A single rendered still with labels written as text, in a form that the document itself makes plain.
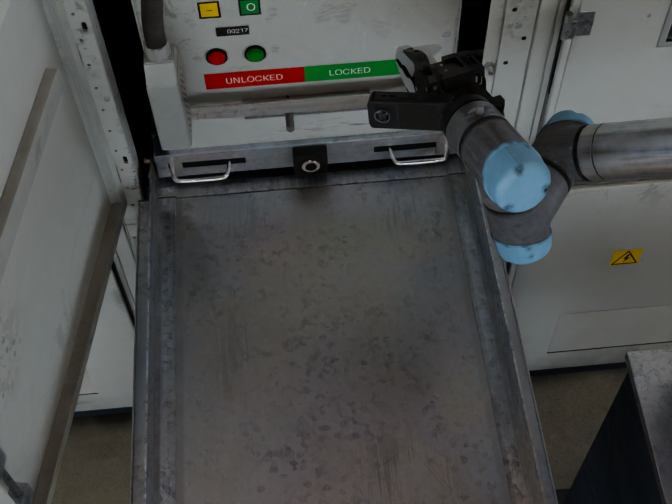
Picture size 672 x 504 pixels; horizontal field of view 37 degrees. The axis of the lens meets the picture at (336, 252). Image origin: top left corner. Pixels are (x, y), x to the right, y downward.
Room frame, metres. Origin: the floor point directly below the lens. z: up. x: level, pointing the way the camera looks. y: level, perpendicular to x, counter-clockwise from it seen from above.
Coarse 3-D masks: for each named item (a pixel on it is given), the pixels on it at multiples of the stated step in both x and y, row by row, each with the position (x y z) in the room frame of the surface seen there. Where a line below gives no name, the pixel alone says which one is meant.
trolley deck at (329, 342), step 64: (256, 192) 1.08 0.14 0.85; (320, 192) 1.07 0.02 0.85; (384, 192) 1.07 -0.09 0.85; (448, 192) 1.06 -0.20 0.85; (192, 256) 0.95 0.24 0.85; (256, 256) 0.94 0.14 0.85; (320, 256) 0.94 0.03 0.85; (384, 256) 0.93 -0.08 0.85; (448, 256) 0.93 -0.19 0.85; (192, 320) 0.82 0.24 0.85; (256, 320) 0.82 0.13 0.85; (320, 320) 0.81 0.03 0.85; (384, 320) 0.81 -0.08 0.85; (448, 320) 0.80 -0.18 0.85; (512, 320) 0.80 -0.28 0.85; (192, 384) 0.70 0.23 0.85; (256, 384) 0.70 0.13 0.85; (320, 384) 0.70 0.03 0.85; (384, 384) 0.69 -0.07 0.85; (448, 384) 0.69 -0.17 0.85; (192, 448) 0.60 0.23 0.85; (256, 448) 0.59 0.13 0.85; (320, 448) 0.59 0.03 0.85; (384, 448) 0.59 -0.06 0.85; (448, 448) 0.58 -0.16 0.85
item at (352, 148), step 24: (240, 144) 1.12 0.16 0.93; (264, 144) 1.12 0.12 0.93; (288, 144) 1.12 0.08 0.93; (312, 144) 1.12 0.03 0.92; (336, 144) 1.12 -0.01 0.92; (360, 144) 1.13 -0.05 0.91; (384, 144) 1.13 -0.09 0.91; (408, 144) 1.13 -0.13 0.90; (432, 144) 1.13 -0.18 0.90; (168, 168) 1.10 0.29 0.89; (192, 168) 1.11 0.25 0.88; (216, 168) 1.11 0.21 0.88; (240, 168) 1.11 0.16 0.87; (264, 168) 1.11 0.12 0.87
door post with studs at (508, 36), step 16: (496, 0) 1.11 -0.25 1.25; (512, 0) 1.11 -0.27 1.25; (528, 0) 1.11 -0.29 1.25; (496, 16) 1.11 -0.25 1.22; (512, 16) 1.11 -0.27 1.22; (528, 16) 1.11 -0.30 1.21; (496, 32) 1.11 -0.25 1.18; (512, 32) 1.11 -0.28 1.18; (528, 32) 1.11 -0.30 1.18; (496, 48) 1.11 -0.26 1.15; (512, 48) 1.11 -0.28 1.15; (528, 48) 1.11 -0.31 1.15; (496, 64) 1.11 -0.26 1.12; (512, 64) 1.11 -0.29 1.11; (496, 80) 1.11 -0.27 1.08; (512, 80) 1.11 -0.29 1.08; (512, 96) 1.11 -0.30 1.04; (512, 112) 1.11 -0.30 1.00
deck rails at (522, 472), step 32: (160, 224) 1.01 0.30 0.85; (480, 224) 0.97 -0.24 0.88; (160, 256) 0.95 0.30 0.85; (480, 256) 0.92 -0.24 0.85; (160, 288) 0.88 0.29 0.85; (480, 288) 0.86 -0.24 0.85; (160, 320) 0.82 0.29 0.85; (480, 320) 0.80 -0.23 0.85; (160, 352) 0.76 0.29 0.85; (512, 352) 0.71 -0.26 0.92; (160, 384) 0.70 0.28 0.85; (512, 384) 0.67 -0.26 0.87; (160, 416) 0.65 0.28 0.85; (512, 416) 0.63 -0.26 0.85; (160, 448) 0.60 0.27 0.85; (512, 448) 0.58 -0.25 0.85; (160, 480) 0.55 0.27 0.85; (512, 480) 0.53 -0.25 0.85
